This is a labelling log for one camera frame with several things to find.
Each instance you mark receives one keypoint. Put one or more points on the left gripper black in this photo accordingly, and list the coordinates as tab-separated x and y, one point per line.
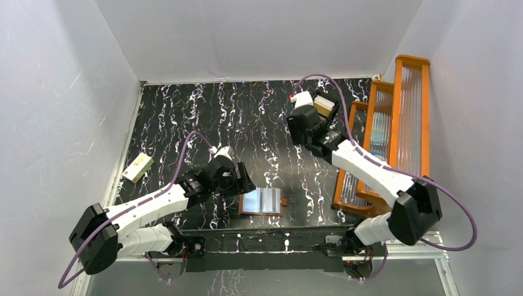
244	179

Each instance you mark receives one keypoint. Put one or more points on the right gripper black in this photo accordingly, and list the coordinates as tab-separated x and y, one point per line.
295	137

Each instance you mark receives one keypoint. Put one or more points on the brown leather card holder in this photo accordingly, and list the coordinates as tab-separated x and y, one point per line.
267	201

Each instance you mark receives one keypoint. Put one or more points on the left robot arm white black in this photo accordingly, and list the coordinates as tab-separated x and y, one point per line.
102	235

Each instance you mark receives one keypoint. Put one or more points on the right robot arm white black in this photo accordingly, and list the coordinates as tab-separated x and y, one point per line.
414	204

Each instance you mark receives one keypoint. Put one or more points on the stack of cards in box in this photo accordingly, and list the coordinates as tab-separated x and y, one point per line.
323	105

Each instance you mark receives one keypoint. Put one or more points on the black plastic card box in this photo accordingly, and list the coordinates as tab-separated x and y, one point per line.
332	116

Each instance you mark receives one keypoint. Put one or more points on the orange wooden tiered rack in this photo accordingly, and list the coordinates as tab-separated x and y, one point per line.
396	127

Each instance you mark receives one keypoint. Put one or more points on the small white green box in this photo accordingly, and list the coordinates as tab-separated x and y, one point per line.
137	168

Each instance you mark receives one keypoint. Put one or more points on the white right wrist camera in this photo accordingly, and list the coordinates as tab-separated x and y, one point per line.
301	99

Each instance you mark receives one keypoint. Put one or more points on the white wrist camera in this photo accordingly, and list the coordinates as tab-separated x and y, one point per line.
226	151
301	99

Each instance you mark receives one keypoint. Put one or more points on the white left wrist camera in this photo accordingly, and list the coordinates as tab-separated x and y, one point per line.
226	151

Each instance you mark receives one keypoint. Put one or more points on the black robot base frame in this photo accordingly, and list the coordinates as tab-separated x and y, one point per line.
325	248

